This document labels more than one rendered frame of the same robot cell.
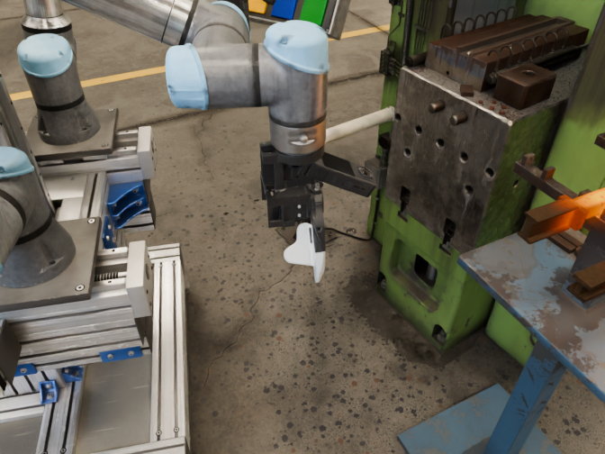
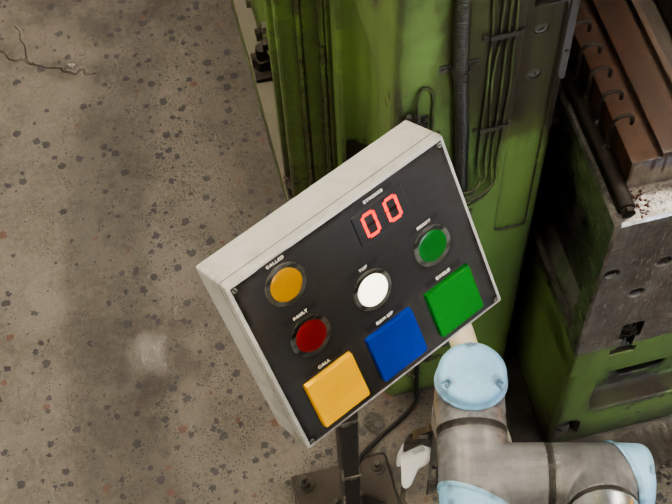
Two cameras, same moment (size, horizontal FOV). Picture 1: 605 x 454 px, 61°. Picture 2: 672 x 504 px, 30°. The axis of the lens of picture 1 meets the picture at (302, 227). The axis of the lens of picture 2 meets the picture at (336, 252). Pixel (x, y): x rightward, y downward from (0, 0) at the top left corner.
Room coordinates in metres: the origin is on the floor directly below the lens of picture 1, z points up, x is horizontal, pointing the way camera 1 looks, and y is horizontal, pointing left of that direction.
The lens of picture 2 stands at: (1.40, 0.73, 2.49)
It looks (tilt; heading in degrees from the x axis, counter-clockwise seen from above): 60 degrees down; 293
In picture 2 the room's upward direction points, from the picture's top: 3 degrees counter-clockwise
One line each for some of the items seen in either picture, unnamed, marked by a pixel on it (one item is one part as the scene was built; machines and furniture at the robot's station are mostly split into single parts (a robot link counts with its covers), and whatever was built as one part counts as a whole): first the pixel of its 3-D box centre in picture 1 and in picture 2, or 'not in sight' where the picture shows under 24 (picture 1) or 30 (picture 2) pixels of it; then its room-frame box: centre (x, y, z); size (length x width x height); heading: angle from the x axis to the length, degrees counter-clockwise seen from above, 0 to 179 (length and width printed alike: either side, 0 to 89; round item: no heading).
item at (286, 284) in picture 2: not in sight; (285, 284); (1.73, 0.09, 1.16); 0.05 x 0.03 x 0.04; 34
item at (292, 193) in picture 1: (293, 180); not in sight; (0.60, 0.01, 1.07); 0.09 x 0.08 x 0.12; 101
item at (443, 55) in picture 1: (507, 46); (642, 47); (1.41, -0.57, 0.96); 0.42 x 0.20 x 0.09; 124
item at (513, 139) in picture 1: (501, 137); (642, 134); (1.37, -0.61, 0.69); 0.56 x 0.38 x 0.45; 124
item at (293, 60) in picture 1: (294, 73); not in sight; (0.60, 0.01, 1.23); 0.09 x 0.08 x 0.11; 94
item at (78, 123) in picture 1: (64, 113); not in sight; (1.19, 0.61, 0.87); 0.15 x 0.15 x 0.10
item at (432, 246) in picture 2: not in sight; (432, 245); (1.59, -0.06, 1.09); 0.05 x 0.03 x 0.04; 34
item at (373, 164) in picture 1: (377, 172); not in sight; (1.66, -0.29, 0.36); 0.09 x 0.07 x 0.12; 34
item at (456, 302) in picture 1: (470, 247); (601, 263); (1.37, -0.61, 0.23); 0.55 x 0.37 x 0.47; 124
